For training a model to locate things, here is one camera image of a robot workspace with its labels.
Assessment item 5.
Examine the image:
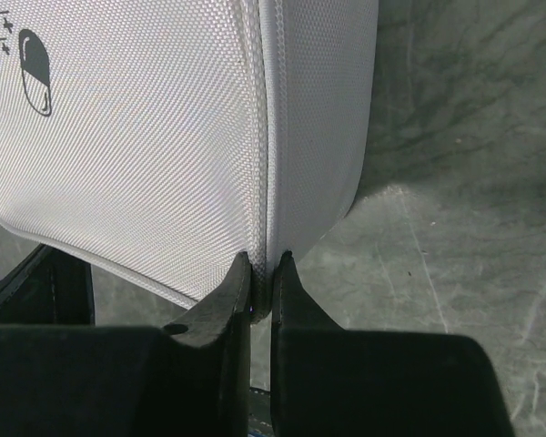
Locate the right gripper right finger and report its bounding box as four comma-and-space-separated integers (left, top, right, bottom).
270, 253, 514, 436

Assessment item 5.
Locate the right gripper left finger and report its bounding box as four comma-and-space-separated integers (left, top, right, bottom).
0, 253, 251, 436

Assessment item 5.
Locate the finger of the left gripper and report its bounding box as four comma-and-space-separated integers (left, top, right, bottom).
0, 245, 95, 325

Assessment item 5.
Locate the white medicine kit case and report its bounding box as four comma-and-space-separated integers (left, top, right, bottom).
0, 1, 379, 320

